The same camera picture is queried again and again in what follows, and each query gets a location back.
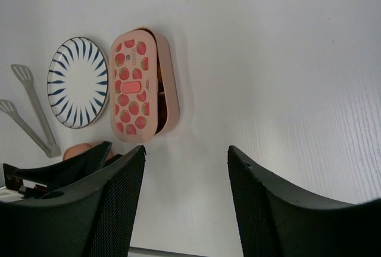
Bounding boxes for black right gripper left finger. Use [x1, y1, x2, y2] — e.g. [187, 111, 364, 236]
[1, 146, 146, 256]

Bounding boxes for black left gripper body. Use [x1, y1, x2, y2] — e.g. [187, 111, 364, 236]
[2, 141, 121, 200]

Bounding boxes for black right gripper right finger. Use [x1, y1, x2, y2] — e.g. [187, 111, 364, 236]
[227, 146, 380, 256]

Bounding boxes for pink lunch box lid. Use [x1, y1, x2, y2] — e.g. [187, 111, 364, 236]
[62, 142, 115, 161]

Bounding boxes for metal serving tongs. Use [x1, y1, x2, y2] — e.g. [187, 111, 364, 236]
[1, 64, 61, 158]

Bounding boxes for pink divided lunch box tray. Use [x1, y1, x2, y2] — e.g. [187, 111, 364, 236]
[136, 27, 180, 135]

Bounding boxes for light pink lid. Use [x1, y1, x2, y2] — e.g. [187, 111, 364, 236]
[108, 29, 158, 143]

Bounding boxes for blue striped white plate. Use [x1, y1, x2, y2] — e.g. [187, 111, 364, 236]
[47, 36, 109, 129]

